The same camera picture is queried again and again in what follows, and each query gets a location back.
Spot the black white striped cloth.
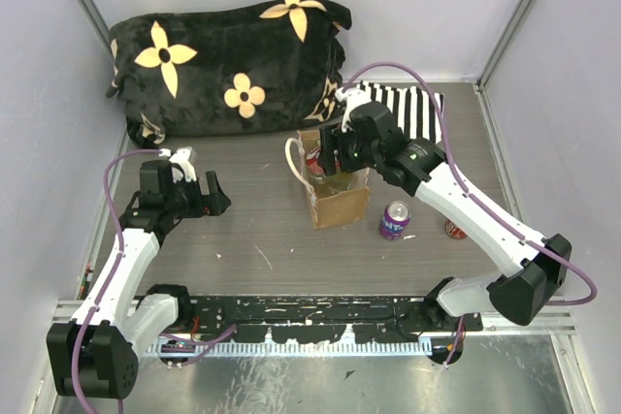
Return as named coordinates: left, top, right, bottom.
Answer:
left=356, top=80, right=442, bottom=143

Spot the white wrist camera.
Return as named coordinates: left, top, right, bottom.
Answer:
left=335, top=87, right=371, bottom=133
left=158, top=146, right=198, bottom=183

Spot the purple Fanta can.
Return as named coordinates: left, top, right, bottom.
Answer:
left=378, top=201, right=410, bottom=240

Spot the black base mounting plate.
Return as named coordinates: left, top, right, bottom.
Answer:
left=163, top=295, right=483, bottom=344

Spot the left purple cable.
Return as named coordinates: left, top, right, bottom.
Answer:
left=70, top=146, right=171, bottom=414

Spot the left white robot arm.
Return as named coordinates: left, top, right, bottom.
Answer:
left=46, top=146, right=231, bottom=402

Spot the brown burlap canvas bag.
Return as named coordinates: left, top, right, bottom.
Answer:
left=284, top=130, right=370, bottom=230

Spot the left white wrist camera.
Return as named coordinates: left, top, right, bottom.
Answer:
left=158, top=146, right=198, bottom=183

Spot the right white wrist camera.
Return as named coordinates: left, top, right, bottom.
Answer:
left=335, top=87, right=371, bottom=133

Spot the aluminium front rail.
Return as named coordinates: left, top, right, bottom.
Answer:
left=52, top=295, right=578, bottom=358

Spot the black floral plush blanket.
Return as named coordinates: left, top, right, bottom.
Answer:
left=107, top=0, right=352, bottom=149

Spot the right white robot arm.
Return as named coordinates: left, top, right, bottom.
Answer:
left=318, top=102, right=572, bottom=331

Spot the red cola can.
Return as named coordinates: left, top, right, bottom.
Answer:
left=305, top=145, right=321, bottom=171

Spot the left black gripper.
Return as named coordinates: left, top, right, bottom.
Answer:
left=166, top=171, right=231, bottom=218

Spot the clear glass soda bottle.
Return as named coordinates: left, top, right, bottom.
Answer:
left=306, top=163, right=328, bottom=186
left=328, top=172, right=365, bottom=195

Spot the lying red Coca-Cola can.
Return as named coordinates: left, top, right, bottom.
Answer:
left=444, top=219, right=467, bottom=239

